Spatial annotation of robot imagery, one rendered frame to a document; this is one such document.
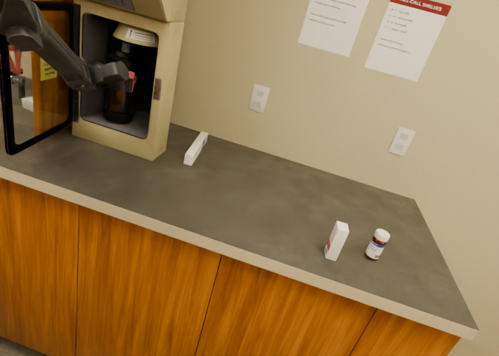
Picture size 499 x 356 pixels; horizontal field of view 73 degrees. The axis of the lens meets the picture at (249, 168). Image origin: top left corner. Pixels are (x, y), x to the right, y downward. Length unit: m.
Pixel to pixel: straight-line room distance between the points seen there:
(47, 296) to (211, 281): 0.65
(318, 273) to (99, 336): 0.87
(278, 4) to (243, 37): 0.18
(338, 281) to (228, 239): 0.31
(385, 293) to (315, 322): 0.23
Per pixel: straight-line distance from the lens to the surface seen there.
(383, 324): 1.10
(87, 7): 1.25
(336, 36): 1.45
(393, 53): 1.48
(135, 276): 1.18
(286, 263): 0.93
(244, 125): 1.55
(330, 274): 0.97
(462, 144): 1.63
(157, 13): 1.09
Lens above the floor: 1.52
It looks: 26 degrees down
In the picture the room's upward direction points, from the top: 15 degrees clockwise
